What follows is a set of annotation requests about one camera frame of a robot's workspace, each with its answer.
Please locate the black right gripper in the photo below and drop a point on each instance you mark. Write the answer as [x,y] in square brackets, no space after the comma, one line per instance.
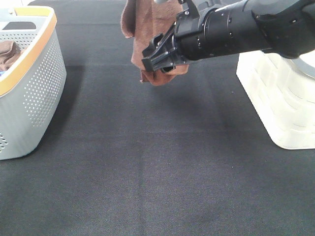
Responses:
[180,45]

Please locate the brown microfiber towel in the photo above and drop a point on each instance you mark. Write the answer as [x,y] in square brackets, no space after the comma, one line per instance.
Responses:
[142,20]

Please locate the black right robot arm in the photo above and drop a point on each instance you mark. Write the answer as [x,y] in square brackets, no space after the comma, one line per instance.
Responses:
[206,29]

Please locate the brown towel in basket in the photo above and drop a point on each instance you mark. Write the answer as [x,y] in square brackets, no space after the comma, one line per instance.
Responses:
[9,53]

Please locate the black table cloth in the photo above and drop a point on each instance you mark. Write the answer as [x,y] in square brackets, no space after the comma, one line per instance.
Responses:
[125,158]

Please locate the white woven-pattern storage basket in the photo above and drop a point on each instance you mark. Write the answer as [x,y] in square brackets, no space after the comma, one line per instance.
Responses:
[282,92]

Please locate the grey perforated laundry basket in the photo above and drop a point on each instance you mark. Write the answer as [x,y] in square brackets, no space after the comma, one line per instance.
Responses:
[31,88]

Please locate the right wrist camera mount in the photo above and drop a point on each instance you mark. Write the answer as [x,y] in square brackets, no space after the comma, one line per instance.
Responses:
[193,7]

